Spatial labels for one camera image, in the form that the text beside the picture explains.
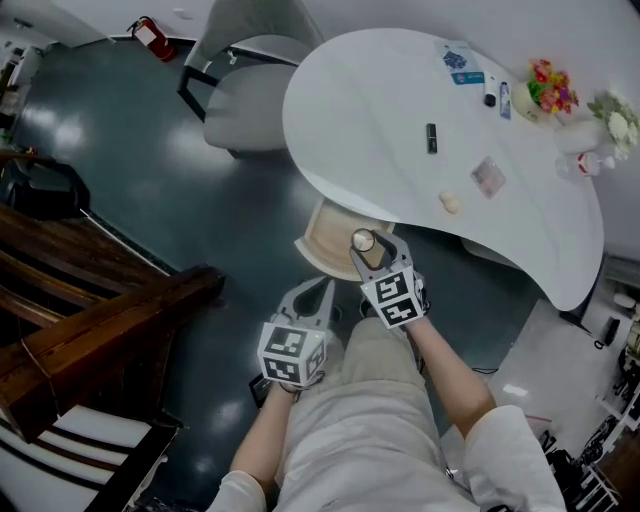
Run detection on person's beige shorts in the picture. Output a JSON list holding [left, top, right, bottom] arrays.
[[344, 317, 431, 396]]

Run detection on clear plastic sachet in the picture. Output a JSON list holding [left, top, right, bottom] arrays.
[[470, 155, 506, 200]]

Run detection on white curved table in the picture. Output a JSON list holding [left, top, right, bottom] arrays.
[[282, 27, 607, 312]]

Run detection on striped white cushioned seat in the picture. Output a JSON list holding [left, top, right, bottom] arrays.
[[0, 399, 181, 512]]

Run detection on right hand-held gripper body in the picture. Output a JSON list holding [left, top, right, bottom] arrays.
[[360, 266, 429, 330]]

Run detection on white flowers in white vase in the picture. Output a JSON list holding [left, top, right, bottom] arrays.
[[554, 89, 640, 161]]

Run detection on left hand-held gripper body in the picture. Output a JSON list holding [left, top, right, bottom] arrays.
[[257, 314, 329, 389]]

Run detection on beige makeup sponge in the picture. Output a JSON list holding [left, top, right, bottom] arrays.
[[438, 189, 462, 217]]

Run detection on red fire extinguisher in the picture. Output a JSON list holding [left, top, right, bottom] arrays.
[[125, 15, 177, 64]]

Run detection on clear bottle with red label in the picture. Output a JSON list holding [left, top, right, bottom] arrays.
[[555, 150, 616, 180]]

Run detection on black box device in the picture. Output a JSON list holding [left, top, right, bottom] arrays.
[[248, 375, 274, 410]]

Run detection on colourful flowers in white pot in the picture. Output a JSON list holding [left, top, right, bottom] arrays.
[[512, 58, 580, 124]]

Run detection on black tripod clutter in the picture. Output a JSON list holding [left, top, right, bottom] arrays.
[[539, 414, 640, 512]]

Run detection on grey shelf cabinet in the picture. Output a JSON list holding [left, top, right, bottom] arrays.
[[594, 254, 640, 351]]

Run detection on person's right forearm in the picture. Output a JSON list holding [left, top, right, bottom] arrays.
[[404, 319, 496, 436]]

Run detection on grey upholstered chair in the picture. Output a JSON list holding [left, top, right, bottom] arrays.
[[177, 0, 326, 160]]

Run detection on person's white shirt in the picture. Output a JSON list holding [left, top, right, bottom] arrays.
[[204, 379, 569, 512]]

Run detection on white storage rack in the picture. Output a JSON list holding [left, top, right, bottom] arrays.
[[0, 44, 41, 101]]

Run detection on large wooden drawer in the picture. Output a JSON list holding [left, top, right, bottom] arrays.
[[293, 196, 397, 282]]

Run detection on person's left forearm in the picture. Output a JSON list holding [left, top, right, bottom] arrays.
[[232, 384, 296, 476]]

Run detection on black seat frame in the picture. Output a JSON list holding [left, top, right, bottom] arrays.
[[0, 159, 91, 221]]

